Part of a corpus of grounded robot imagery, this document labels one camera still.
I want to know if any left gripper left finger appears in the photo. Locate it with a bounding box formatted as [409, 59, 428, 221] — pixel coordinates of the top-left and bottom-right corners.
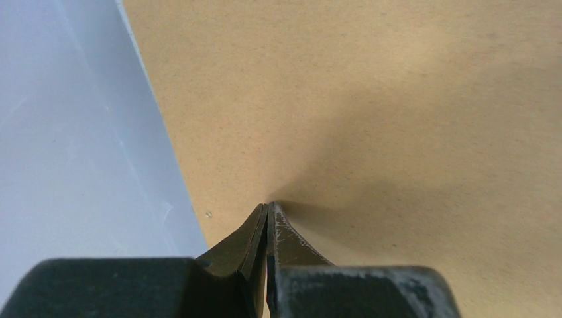
[1, 204, 268, 317]

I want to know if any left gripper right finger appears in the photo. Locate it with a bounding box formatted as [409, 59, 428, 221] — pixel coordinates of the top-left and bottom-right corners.
[266, 202, 461, 317]

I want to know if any brown cardboard backing board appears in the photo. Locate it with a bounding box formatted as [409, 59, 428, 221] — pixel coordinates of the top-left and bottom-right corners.
[124, 1, 561, 317]

